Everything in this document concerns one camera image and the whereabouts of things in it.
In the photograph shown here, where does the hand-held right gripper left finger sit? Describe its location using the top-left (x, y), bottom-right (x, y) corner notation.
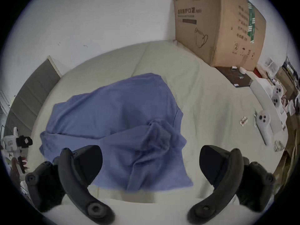
top-left (25, 145), bottom-right (115, 224)

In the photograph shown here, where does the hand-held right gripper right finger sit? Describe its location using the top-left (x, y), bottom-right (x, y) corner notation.
top-left (188, 145), bottom-right (276, 222)

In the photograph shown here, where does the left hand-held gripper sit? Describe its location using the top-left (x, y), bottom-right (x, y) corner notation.
top-left (3, 127), bottom-right (33, 174)

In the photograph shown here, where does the crumpled printed paper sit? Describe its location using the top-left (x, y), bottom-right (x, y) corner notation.
top-left (273, 140), bottom-right (285, 152)

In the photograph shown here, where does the grey padded headboard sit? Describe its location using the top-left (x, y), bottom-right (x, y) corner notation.
top-left (3, 58), bottom-right (62, 139)

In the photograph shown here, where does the bed with beige sheet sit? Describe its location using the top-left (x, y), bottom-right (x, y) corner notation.
top-left (29, 40), bottom-right (289, 204)

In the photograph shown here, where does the blue shirt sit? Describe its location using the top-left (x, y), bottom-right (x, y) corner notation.
top-left (39, 73), bottom-right (194, 193)

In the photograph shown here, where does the white open box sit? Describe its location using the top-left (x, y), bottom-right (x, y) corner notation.
top-left (250, 77), bottom-right (288, 134)

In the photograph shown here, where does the dark brown side table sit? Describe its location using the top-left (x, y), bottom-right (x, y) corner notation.
top-left (215, 66), bottom-right (254, 88)

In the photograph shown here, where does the large brown cardboard carton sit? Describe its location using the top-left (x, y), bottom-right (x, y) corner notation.
top-left (173, 0), bottom-right (267, 72)

